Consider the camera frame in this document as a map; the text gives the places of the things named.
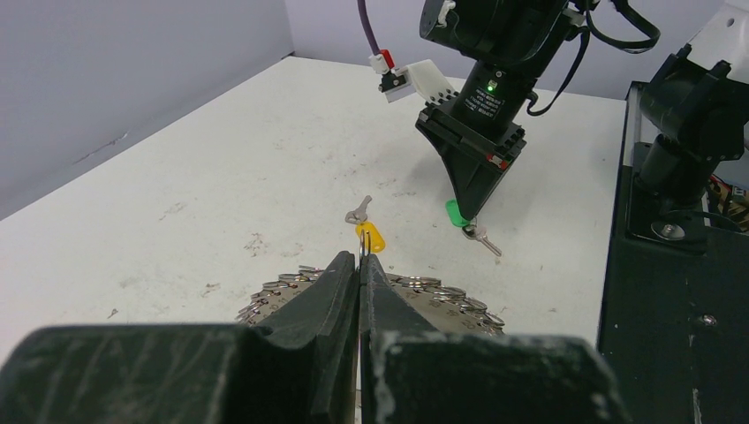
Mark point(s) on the metal disc with key rings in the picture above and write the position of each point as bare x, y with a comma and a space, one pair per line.
444, 298

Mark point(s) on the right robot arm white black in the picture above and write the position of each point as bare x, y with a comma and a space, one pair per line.
698, 99

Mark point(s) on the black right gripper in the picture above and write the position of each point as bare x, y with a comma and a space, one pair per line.
473, 133

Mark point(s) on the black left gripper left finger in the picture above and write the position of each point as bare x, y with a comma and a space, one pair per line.
296, 366

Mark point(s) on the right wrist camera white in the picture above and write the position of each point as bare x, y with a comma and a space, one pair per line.
422, 78

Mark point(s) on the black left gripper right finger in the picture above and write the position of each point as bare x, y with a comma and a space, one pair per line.
411, 372

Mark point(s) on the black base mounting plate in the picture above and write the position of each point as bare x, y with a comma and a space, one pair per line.
673, 324

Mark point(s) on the key with green tag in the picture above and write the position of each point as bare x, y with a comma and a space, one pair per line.
470, 228

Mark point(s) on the key with yellow tag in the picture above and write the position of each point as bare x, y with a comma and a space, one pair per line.
364, 227

